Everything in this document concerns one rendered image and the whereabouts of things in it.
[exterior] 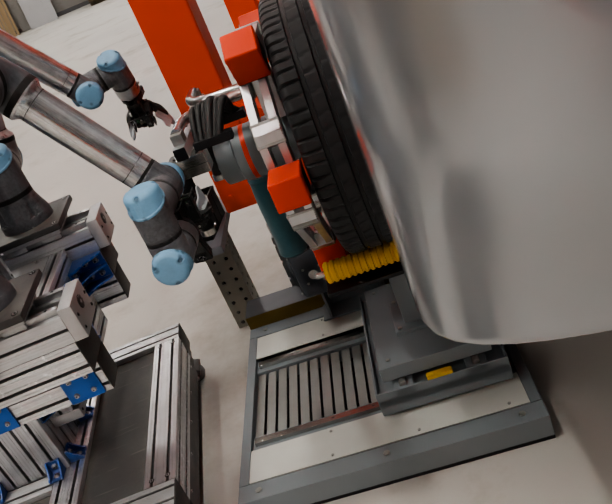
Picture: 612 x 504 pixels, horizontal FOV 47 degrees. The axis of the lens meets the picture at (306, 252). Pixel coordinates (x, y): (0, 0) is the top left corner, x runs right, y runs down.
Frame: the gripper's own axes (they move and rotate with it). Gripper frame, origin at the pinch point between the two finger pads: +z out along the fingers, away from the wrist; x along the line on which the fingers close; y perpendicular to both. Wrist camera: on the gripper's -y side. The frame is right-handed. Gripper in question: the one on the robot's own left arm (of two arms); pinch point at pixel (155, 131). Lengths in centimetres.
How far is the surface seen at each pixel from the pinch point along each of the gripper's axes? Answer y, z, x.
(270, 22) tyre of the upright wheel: 54, -66, 48
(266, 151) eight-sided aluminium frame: 75, -52, 39
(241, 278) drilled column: 31, 54, 7
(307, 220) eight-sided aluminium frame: 83, -36, 42
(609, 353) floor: 110, 32, 107
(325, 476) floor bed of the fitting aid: 122, 19, 24
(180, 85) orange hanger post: 7.2, -20.4, 16.2
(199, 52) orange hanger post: 4.4, -27.2, 25.4
